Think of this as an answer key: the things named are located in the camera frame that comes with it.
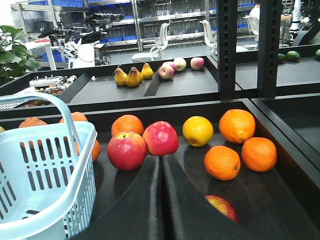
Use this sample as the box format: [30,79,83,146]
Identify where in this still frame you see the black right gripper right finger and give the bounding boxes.
[162,154,320,240]

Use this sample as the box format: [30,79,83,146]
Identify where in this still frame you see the small orange right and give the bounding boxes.
[241,137,278,172]

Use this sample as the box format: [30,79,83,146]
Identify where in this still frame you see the light blue plastic basket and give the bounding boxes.
[0,92,97,240]

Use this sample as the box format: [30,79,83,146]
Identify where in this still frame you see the large orange back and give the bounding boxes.
[111,114,144,136]

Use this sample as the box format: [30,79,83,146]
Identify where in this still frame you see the large red apple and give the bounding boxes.
[142,121,179,157]
[106,131,147,171]

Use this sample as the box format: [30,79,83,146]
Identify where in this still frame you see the red apple middle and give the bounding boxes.
[205,195,238,223]

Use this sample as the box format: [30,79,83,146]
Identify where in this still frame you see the yellow citrus fruit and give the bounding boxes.
[182,116,214,147]

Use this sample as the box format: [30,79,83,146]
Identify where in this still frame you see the green potted plant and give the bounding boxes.
[0,25,39,85]

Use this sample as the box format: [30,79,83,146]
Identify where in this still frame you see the large red apple right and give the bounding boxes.
[142,121,179,157]

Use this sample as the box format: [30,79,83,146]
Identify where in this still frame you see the brown yellow pears group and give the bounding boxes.
[113,62,154,87]

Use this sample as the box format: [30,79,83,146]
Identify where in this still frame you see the black wooden produce stand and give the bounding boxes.
[0,43,320,240]

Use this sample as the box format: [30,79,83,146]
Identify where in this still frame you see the large red apple left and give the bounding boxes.
[106,131,147,171]

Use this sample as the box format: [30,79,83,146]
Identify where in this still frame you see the orange near divider upper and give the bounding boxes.
[219,109,256,144]

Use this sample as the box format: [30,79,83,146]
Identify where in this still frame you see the black perforated upright post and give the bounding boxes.
[216,0,238,100]

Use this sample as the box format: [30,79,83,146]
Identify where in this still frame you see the small orange left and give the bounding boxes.
[204,145,241,181]

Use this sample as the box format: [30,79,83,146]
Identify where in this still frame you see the small orange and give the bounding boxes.
[204,145,241,181]
[241,137,278,172]

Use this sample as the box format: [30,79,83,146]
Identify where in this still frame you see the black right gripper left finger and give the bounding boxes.
[72,156,163,240]

